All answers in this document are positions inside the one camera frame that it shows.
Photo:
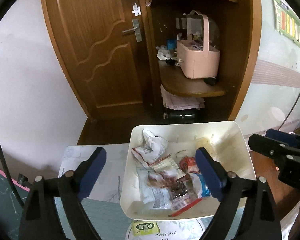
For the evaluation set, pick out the brown chocolate snack packet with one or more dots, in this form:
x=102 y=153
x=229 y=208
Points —
x=166 y=178

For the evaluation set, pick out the red snack clear packet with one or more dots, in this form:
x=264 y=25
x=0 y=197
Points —
x=189 y=165

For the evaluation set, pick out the dark dried fruit packet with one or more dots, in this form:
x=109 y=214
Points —
x=182 y=197

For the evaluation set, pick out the wooden door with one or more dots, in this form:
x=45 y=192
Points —
x=104 y=64

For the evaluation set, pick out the wall poster calendar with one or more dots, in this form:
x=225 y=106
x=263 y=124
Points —
x=287 y=22

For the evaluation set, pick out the Lipo biscuit packet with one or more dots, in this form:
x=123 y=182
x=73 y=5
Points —
x=168 y=168

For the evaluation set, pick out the white red-edged snack bag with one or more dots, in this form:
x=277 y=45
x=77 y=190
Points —
x=153 y=148

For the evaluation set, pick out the metal door handle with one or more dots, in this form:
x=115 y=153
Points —
x=136 y=29

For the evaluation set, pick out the large white zip bag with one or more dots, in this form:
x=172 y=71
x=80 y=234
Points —
x=152 y=197

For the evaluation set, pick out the wooden corner shelf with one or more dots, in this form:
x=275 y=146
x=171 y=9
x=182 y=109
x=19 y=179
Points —
x=217 y=44

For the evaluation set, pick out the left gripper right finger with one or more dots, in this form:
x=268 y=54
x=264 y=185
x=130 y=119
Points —
x=226 y=187

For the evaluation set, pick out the white plastic storage bin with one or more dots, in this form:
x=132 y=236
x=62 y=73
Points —
x=228 y=147

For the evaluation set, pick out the blue foil snack packet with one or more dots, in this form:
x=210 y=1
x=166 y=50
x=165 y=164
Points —
x=199 y=185

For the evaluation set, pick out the pink basket with handle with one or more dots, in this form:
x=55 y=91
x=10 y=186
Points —
x=197 y=55

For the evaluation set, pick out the green chalkboard pink frame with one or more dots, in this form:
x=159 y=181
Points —
x=10 y=209

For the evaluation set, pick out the patterned tablecloth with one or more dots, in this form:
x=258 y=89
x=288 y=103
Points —
x=103 y=205

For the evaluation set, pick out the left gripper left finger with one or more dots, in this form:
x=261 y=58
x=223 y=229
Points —
x=76 y=185

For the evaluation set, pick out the green snack packet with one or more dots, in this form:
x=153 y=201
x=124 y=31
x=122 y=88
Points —
x=142 y=228

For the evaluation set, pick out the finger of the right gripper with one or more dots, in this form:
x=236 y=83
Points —
x=291 y=139
x=266 y=146

